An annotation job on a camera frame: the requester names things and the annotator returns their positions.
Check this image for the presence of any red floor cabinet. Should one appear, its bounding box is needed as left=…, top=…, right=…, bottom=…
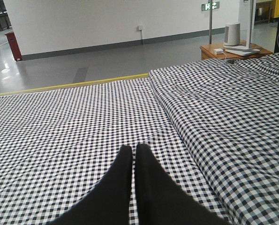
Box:
left=5, top=31, right=23, bottom=61

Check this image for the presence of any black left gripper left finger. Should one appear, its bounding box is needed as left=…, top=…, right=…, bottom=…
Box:
left=49, top=145, right=133, bottom=225

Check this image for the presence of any green exit sign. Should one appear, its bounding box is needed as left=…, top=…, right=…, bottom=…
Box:
left=201, top=1, right=220, bottom=11

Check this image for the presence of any wooden nightstand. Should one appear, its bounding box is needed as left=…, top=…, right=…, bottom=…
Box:
left=200, top=42, right=273, bottom=60

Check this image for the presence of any metal pole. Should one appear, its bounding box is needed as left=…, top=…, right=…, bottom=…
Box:
left=209, top=6, right=213, bottom=45

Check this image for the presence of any white cylindrical speaker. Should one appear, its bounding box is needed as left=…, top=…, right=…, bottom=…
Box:
left=224, top=22, right=240, bottom=46

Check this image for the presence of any large checkered quilt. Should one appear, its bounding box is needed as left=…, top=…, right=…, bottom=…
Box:
left=149, top=53, right=279, bottom=225

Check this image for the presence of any small white charger box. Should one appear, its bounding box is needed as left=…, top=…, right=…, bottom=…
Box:
left=213, top=48, right=224, bottom=55

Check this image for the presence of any fine checkered bed sheet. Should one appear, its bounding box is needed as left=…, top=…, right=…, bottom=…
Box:
left=0, top=78, right=228, bottom=225

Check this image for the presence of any white desk lamp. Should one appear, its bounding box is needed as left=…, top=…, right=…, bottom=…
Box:
left=223, top=0, right=260, bottom=56

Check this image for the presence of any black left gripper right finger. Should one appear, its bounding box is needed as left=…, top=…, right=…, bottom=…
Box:
left=135, top=144, right=227, bottom=225

